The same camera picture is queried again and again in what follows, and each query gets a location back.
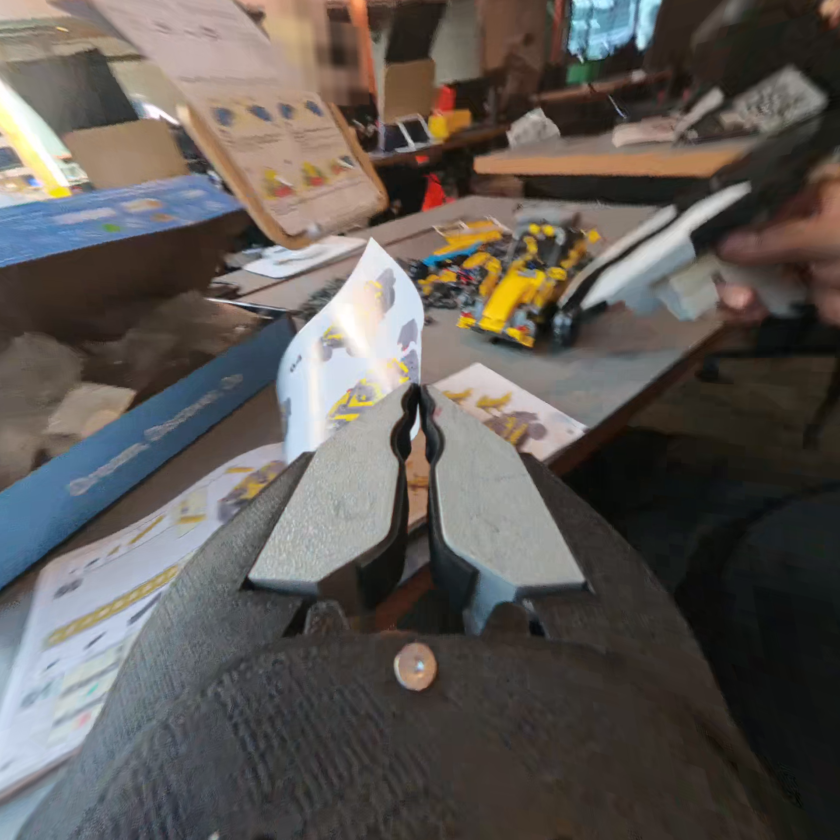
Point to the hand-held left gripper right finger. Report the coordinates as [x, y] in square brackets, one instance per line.
[505, 525]

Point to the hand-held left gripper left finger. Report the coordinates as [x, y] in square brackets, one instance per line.
[341, 519]

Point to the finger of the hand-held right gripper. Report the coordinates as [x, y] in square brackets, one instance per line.
[617, 259]
[670, 250]

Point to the toy brick instruction booklet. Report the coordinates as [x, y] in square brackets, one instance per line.
[355, 341]

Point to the grey desk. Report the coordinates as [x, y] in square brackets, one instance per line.
[630, 361]

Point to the person's right hand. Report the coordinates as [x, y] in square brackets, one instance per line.
[814, 243]

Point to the wooden background table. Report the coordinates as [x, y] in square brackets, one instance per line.
[617, 158]

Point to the yellow toy brick vehicle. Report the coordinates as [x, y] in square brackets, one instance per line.
[519, 282]

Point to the orange cone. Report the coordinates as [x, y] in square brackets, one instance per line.
[435, 193]

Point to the blue cardboard box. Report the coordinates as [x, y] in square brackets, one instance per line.
[105, 460]

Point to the crumpled clear plastic bags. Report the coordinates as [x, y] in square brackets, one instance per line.
[118, 381]

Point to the clipboard with instruction sheet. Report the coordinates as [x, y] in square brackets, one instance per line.
[276, 145]

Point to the brown cardboard box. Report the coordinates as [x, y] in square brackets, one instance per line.
[131, 155]

